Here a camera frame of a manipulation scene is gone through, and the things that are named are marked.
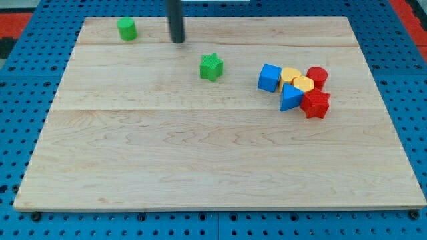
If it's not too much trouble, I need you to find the blue triangle block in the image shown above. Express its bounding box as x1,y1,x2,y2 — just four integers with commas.
280,83,304,111

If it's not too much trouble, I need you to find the black cylindrical robot arm stylus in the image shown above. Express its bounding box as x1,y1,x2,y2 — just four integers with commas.
165,0,185,43

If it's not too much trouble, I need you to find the light wooden board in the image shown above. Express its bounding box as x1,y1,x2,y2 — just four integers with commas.
13,17,426,213

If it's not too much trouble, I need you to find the yellow hexagon block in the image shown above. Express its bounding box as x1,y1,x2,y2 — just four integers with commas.
292,76,314,93

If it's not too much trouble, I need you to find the green star block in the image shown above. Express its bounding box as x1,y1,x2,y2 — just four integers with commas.
199,53,224,82

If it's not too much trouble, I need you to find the yellow heart block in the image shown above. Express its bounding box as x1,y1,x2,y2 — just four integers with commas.
278,67,302,93

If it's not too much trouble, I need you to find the red cylinder block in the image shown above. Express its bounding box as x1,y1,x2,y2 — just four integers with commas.
306,67,328,90

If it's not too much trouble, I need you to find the blue cube block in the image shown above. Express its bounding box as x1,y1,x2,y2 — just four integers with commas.
258,63,282,92

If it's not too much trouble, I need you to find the red star block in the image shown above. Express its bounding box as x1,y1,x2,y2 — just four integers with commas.
300,88,330,119

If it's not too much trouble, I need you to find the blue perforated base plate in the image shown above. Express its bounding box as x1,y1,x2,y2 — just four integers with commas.
1,0,426,239

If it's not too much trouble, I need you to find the green cylinder block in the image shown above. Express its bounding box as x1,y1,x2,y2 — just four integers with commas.
117,17,137,41

